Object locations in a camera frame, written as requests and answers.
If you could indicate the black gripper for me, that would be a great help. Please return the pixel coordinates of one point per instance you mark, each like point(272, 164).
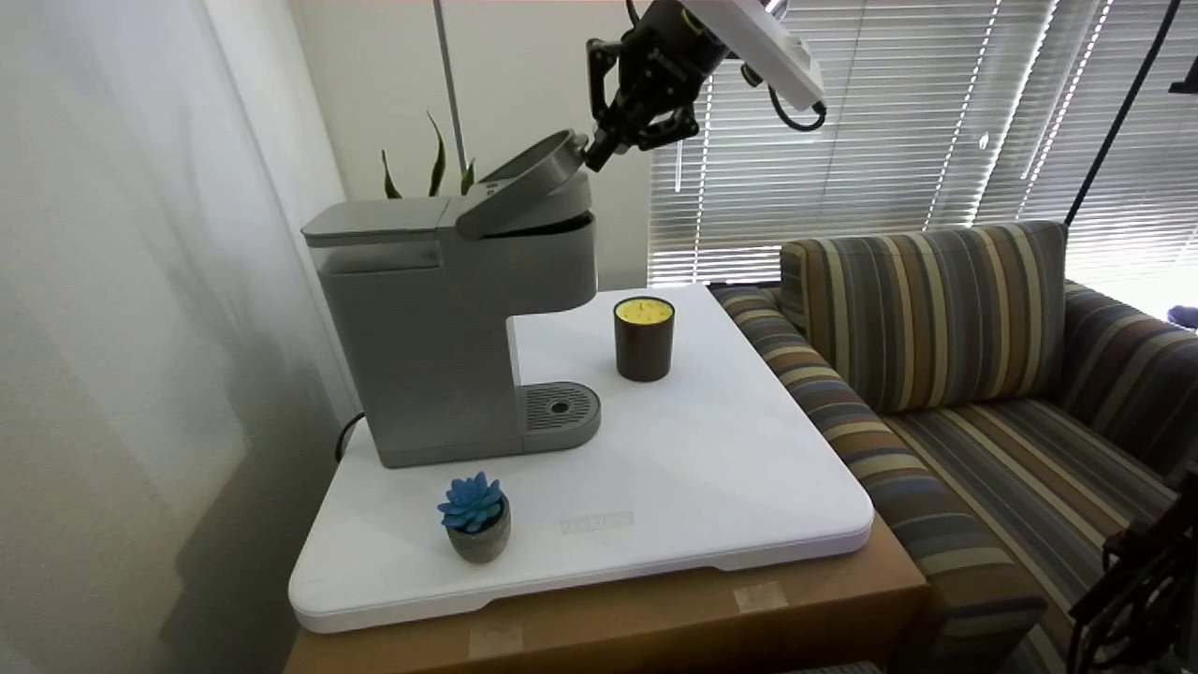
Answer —
point(646, 84)

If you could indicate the grey coffee maker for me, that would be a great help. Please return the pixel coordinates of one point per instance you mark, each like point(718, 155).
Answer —
point(421, 292)

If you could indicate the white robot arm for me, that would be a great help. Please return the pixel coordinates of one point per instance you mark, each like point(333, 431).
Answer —
point(770, 58)

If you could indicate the dark candle jar yellow wax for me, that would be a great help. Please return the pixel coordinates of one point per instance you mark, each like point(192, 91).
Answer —
point(646, 338)

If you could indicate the white table top board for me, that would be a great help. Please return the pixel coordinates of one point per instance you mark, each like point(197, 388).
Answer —
point(700, 468)

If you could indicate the small blue succulent pot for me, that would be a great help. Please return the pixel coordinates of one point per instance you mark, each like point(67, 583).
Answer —
point(478, 519)

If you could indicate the window blinds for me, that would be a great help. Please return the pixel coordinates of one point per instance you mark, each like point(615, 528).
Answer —
point(952, 113)

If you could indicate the striped armchair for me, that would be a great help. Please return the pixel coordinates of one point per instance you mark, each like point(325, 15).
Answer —
point(999, 417)

